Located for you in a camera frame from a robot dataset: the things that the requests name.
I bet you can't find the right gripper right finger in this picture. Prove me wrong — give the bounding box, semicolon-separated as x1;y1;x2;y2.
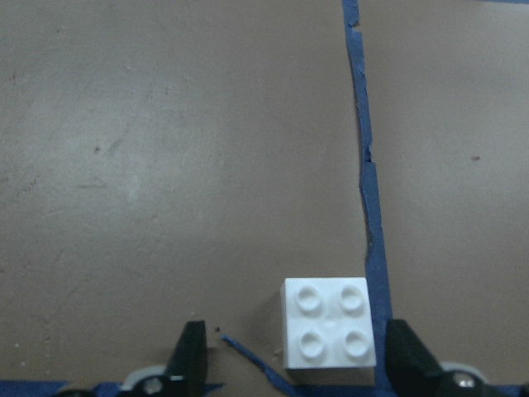
385;319;492;396

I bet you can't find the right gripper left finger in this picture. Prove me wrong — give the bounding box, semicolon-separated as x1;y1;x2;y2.
117;320;207;396

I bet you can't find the white block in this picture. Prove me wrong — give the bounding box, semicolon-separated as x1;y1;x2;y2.
281;277;377;370

